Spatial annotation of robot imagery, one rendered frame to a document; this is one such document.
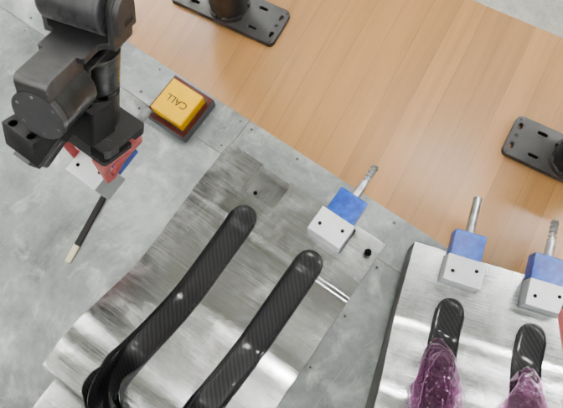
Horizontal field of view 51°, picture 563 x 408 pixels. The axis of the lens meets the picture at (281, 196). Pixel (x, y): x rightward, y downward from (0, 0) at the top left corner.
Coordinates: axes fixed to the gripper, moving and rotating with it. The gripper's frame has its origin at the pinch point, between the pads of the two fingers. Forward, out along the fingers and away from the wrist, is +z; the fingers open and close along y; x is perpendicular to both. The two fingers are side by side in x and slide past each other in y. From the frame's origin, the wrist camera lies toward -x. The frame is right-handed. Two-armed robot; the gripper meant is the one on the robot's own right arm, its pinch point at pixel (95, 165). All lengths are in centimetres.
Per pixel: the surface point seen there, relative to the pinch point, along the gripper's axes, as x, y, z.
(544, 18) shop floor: 156, 39, 28
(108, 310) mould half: -10.7, 12.3, 9.1
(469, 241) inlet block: 23, 45, -3
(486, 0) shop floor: 152, 20, 31
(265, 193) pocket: 14.0, 18.4, 2.7
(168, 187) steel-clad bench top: 11.1, 4.1, 11.4
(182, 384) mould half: -12.4, 25.5, 8.9
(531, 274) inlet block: 23, 54, -3
